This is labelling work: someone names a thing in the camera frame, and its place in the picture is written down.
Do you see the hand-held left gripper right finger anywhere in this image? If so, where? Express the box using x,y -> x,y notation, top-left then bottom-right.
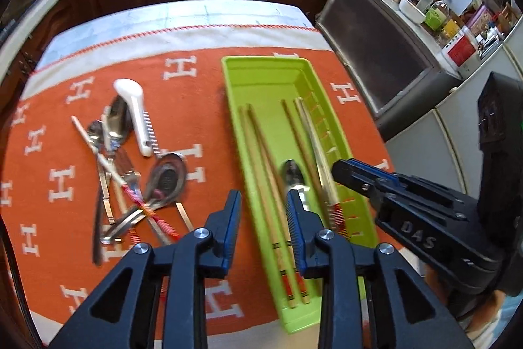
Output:
286,189 -> 477,349

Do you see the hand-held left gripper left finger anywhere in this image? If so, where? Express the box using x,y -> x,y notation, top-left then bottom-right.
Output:
47,189 -> 243,349

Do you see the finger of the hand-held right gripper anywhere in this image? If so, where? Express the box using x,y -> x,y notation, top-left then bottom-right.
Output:
347,160 -> 458,202
331,160 -> 413,211

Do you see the pale chopstick red spiral end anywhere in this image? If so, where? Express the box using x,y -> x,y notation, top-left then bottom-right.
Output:
118,185 -> 142,252
295,97 -> 348,237
71,116 -> 179,241

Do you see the wooden chopstick decorated end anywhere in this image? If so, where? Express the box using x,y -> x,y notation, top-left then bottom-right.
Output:
238,106 -> 298,309
247,104 -> 312,305

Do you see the brown wooden chopstick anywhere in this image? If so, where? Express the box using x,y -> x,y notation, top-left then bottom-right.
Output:
281,99 -> 325,194

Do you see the wide metal soup spoon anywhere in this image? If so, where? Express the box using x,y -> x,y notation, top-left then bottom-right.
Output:
100,153 -> 189,245

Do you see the metal fork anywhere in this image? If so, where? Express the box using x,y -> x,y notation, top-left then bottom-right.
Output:
114,147 -> 172,245

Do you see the green plastic utensil tray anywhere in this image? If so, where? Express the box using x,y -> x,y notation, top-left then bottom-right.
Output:
221,55 -> 379,334

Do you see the white ceramic soup spoon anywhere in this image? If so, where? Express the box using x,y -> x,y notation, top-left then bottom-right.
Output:
113,78 -> 154,157

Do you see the long metal spoon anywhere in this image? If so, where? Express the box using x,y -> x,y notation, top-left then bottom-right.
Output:
104,95 -> 135,153

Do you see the person's right forearm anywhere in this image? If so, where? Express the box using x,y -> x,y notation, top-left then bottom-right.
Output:
466,288 -> 511,337

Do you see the white refrigerator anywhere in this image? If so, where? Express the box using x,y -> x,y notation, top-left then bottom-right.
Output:
384,79 -> 491,194

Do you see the orange white printed cloth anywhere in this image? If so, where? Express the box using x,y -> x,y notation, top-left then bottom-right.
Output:
0,24 -> 393,349

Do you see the red label white container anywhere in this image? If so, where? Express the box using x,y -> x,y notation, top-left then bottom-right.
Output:
445,34 -> 479,67

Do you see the white bowl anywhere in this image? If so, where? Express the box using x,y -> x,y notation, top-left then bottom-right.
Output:
398,0 -> 428,25

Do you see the green label bottle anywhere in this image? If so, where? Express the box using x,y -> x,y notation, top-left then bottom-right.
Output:
425,1 -> 450,33

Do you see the pale blue table cover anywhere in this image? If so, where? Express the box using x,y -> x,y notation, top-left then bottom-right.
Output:
39,0 -> 317,67

